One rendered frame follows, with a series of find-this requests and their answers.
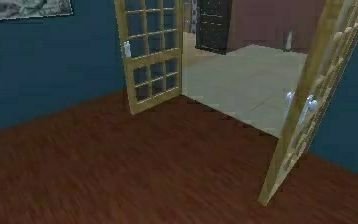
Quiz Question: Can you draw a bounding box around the small grey floor object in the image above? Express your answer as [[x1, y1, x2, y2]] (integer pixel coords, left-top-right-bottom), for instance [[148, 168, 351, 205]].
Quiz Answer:
[[284, 29, 295, 53]]

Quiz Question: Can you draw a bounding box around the grey framed wall picture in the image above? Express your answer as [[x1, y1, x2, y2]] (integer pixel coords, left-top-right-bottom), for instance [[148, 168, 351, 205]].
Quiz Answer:
[[0, 0, 75, 22]]

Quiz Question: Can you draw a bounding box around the light wooden glazed door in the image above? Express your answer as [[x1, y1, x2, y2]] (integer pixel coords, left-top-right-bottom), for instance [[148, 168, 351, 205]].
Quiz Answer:
[[257, 0, 358, 207], [113, 0, 185, 116]]

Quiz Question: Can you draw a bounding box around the black chest of drawers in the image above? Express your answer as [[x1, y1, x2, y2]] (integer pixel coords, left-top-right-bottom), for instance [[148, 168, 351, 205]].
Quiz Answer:
[[195, 0, 234, 56]]

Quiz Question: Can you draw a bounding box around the silver door handle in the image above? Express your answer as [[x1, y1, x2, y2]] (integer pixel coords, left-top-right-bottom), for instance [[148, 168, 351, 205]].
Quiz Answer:
[[123, 40, 133, 59], [299, 94, 319, 124]]

